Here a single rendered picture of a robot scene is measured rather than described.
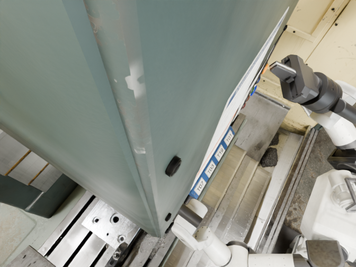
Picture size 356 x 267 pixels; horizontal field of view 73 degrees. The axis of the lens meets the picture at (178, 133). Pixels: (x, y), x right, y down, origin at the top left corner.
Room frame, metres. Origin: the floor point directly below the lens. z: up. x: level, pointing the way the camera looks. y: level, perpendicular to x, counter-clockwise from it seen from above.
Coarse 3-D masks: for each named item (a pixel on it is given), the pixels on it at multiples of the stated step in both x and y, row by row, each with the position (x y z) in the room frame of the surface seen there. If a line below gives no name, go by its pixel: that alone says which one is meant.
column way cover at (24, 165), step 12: (0, 132) 0.30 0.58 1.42; (0, 144) 0.27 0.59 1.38; (12, 144) 0.29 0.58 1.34; (0, 156) 0.25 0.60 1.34; (12, 156) 0.26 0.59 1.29; (24, 156) 0.28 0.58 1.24; (36, 156) 0.31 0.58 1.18; (0, 168) 0.22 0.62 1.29; (12, 168) 0.23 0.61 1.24; (24, 168) 0.25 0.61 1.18; (36, 168) 0.28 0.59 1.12; (48, 168) 0.31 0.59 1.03; (24, 180) 0.22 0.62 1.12; (36, 180) 0.24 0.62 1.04; (48, 180) 0.27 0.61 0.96
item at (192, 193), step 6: (234, 132) 0.67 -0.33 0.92; (222, 138) 0.60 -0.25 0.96; (222, 144) 0.57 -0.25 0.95; (216, 150) 0.53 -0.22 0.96; (216, 162) 0.47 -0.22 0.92; (204, 168) 0.42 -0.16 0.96; (204, 174) 0.39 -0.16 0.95; (198, 180) 0.35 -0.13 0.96; (204, 180) 0.36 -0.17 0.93; (192, 192) 0.29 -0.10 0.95
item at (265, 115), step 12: (252, 96) 1.01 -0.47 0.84; (264, 96) 1.00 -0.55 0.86; (252, 108) 0.93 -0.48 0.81; (264, 108) 0.93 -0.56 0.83; (276, 108) 0.93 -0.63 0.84; (288, 108) 0.92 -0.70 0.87; (252, 120) 0.85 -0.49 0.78; (264, 120) 0.85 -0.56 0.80; (276, 120) 0.86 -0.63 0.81; (240, 132) 0.78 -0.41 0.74; (252, 132) 0.78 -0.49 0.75; (264, 132) 0.78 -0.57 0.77; (240, 144) 0.70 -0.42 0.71; (252, 144) 0.70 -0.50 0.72; (264, 144) 0.71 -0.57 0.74; (252, 156) 0.63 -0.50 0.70
